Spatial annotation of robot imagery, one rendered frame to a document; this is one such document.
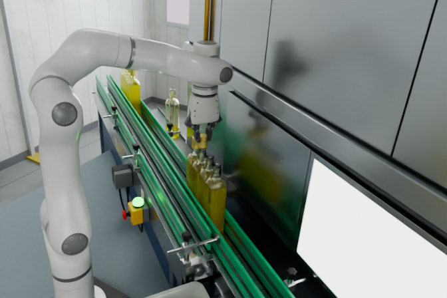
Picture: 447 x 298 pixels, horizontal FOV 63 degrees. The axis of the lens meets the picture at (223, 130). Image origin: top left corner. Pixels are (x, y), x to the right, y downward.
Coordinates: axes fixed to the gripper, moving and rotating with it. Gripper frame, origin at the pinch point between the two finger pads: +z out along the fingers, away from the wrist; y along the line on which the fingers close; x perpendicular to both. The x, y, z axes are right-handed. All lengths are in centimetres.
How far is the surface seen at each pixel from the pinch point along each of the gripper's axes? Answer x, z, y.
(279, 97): 21.6, -19.9, -13.7
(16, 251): -38, 62, 66
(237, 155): 4.1, 8.4, -12.1
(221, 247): 25.6, 26.8, 3.9
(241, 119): 4.6, -6.1, -12.1
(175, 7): -344, 4, -113
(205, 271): 25.2, 35.4, 8.5
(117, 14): -345, 12, -43
